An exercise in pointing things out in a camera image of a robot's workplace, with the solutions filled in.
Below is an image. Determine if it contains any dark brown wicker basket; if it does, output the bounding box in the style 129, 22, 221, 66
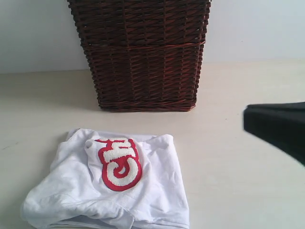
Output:
68, 0, 211, 112

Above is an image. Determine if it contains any white t-shirt red lettering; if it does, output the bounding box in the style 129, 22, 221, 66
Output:
21, 128, 190, 229

